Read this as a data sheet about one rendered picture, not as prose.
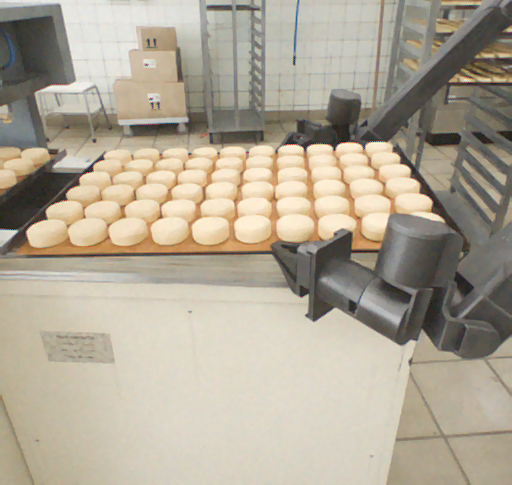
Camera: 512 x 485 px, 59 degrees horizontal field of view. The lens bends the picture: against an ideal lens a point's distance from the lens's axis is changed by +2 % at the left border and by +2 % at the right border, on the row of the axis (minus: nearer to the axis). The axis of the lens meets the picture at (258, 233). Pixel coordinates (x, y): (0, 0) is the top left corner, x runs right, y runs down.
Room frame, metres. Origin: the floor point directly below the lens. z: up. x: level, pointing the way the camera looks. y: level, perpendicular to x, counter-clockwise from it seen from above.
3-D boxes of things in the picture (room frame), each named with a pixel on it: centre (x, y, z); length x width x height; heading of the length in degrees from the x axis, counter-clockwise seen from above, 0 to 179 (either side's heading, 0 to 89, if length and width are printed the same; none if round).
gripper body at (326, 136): (0.95, -0.12, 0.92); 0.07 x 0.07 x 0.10; 42
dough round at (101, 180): (0.73, 0.29, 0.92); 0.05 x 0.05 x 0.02
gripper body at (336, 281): (0.42, -0.10, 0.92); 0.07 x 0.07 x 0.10; 42
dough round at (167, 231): (0.54, 0.12, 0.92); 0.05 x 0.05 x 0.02
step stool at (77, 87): (4.07, 1.64, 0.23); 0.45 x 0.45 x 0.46; 87
